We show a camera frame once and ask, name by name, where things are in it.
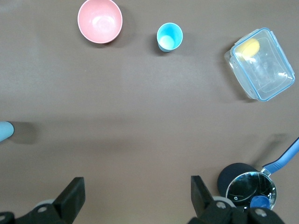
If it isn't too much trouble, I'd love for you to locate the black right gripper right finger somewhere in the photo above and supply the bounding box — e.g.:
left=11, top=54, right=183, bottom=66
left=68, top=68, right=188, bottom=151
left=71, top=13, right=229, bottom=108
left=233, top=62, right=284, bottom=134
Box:
left=190, top=175, right=286, bottom=224

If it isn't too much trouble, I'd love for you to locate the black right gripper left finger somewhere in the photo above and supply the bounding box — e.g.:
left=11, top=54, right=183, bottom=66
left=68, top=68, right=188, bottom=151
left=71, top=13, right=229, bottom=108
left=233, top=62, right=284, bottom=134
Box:
left=0, top=176, right=86, bottom=224

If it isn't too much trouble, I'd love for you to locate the blue plastic cup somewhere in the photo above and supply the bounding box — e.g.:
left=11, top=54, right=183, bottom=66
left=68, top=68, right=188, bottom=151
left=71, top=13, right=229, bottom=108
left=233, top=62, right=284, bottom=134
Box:
left=156, top=22, right=184, bottom=53
left=0, top=121, right=14, bottom=142

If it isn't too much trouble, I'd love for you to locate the glass lid with blue knob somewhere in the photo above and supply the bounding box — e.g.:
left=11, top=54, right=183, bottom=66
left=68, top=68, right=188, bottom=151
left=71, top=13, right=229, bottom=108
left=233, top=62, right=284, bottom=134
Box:
left=226, top=171, right=278, bottom=210

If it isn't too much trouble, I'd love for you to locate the brown table cover mat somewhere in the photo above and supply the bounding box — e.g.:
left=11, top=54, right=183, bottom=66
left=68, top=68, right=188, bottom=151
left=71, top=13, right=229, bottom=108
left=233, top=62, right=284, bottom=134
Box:
left=0, top=0, right=299, bottom=224

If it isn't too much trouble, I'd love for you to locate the clear plastic food container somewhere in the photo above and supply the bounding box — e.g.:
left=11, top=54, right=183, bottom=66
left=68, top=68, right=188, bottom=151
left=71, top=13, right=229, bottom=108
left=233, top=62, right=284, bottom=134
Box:
left=224, top=27, right=296, bottom=102

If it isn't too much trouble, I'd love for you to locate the yellow round food piece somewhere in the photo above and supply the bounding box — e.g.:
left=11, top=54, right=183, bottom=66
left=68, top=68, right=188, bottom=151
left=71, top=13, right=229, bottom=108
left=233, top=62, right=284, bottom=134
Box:
left=235, top=38, right=261, bottom=59

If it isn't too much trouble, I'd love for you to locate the pink bowl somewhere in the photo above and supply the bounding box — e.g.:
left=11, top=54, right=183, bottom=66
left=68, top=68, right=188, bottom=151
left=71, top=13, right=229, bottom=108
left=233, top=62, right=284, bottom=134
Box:
left=77, top=0, right=123, bottom=44

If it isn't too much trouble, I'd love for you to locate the dark saucepan with blue handle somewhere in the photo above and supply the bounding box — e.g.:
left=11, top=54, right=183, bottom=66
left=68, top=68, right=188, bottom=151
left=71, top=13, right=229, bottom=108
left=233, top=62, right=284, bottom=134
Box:
left=217, top=136, right=299, bottom=210

